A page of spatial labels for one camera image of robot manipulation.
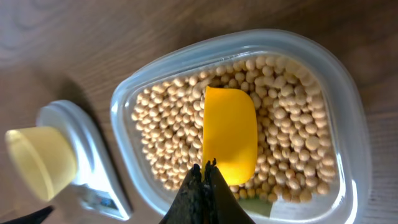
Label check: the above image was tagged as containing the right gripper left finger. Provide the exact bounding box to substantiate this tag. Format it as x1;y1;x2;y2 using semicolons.
159;164;205;224

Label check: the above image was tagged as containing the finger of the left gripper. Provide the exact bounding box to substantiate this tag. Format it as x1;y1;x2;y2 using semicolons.
1;206;55;224

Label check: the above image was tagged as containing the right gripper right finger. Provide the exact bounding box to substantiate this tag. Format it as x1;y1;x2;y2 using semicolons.
202;159;254;224

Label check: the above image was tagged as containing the yellow plastic bowl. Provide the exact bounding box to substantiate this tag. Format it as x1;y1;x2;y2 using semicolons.
5;126;78;202

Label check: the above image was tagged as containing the yellow measuring scoop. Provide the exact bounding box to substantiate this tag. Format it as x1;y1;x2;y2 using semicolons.
202;86;257;185

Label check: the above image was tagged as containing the white digital kitchen scale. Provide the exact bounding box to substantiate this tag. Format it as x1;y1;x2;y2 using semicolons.
36;100;132;221

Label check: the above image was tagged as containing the pile of soybeans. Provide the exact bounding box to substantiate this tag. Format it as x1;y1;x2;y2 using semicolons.
131;55;336;203

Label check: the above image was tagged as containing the clear plastic container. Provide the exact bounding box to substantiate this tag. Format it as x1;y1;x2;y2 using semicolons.
110;29;372;223

